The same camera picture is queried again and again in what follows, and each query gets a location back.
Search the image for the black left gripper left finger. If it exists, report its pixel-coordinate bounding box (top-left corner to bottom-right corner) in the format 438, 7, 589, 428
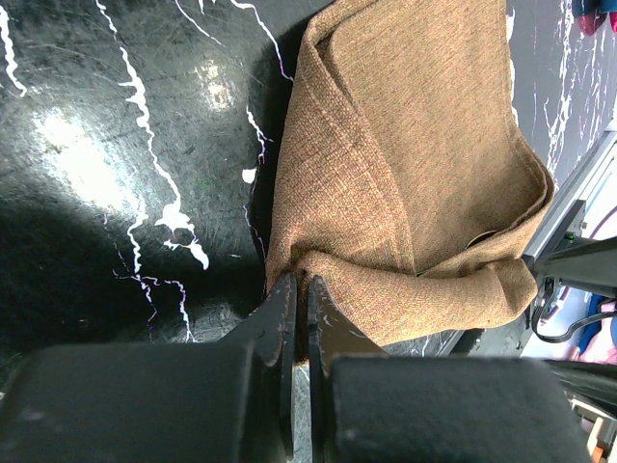
1, 274, 297, 462

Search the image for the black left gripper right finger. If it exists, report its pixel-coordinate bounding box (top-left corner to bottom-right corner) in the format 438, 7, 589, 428
308, 277, 590, 462

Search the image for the brown fabric napkin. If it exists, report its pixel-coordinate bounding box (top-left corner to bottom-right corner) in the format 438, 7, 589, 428
265, 1, 554, 345

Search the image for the aluminium frame rail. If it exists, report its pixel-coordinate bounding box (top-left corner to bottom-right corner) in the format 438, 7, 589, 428
523, 129, 617, 290

